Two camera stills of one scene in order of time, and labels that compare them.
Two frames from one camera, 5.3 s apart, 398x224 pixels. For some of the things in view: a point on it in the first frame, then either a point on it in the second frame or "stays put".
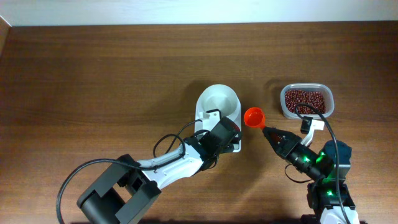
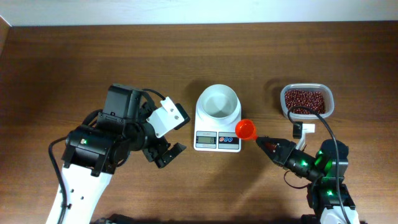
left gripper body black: (227, 149) to (142, 138)
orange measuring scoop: (255, 117) to (245, 129)
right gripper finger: (276, 130) to (278, 141)
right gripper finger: (271, 139) to (265, 147)
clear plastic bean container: (320, 96) stays put
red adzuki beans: (294, 98) stays put
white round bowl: (219, 97) stays put
